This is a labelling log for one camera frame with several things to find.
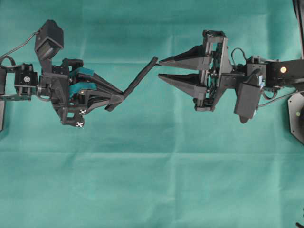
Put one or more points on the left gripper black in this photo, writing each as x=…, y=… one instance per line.
x=86, y=91

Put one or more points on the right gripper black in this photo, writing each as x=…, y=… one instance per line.
x=211, y=60

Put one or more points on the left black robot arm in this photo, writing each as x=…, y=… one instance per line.
x=21, y=82

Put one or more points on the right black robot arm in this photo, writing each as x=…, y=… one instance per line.
x=268, y=74

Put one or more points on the green table cloth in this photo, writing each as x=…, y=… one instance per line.
x=153, y=162

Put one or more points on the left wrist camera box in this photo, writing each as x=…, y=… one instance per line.
x=49, y=40

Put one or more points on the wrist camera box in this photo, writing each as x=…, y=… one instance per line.
x=49, y=40
x=248, y=97

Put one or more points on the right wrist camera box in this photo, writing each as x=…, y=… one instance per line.
x=248, y=97

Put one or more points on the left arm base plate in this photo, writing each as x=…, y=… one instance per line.
x=2, y=113

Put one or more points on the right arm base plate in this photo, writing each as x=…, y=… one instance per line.
x=296, y=116

